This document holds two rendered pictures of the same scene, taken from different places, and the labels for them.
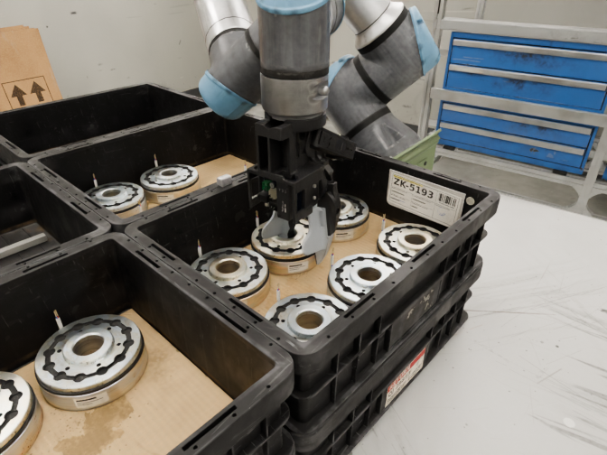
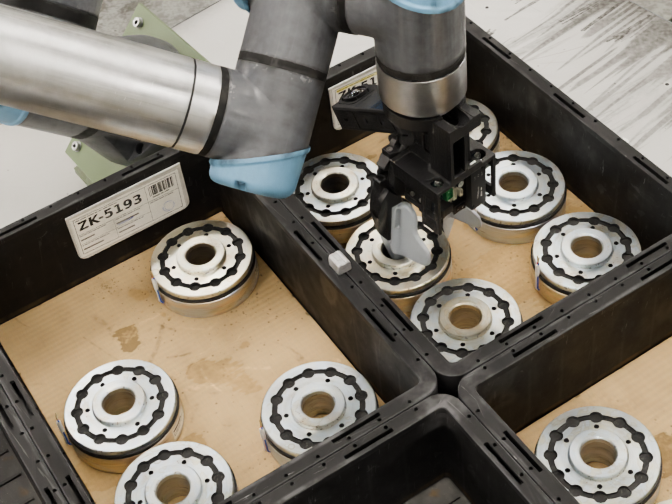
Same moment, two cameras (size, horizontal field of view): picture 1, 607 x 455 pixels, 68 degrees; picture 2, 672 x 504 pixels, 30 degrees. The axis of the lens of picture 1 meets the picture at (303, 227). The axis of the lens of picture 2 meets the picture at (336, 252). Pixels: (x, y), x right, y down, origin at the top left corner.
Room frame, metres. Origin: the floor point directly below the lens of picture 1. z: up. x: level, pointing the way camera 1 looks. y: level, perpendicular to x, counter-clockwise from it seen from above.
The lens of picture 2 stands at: (0.31, 0.80, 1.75)
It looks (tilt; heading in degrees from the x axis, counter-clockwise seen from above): 47 degrees down; 291
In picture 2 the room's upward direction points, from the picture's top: 9 degrees counter-clockwise
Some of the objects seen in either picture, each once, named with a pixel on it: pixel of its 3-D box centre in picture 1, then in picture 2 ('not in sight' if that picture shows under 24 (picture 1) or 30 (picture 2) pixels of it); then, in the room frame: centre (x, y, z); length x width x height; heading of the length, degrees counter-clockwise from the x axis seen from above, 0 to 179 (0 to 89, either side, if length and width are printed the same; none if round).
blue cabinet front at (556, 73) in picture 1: (515, 102); not in sight; (2.12, -1.00, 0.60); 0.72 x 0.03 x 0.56; 54
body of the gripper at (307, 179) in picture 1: (292, 162); (432, 148); (0.50, 0.01, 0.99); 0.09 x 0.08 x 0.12; 145
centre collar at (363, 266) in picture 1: (368, 275); (513, 183); (0.45, -0.08, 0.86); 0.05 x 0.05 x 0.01
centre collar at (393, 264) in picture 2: (286, 234); (396, 249); (0.54, 0.02, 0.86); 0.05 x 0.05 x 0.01
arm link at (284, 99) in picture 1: (296, 93); (424, 72); (0.51, 0.01, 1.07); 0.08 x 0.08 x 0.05
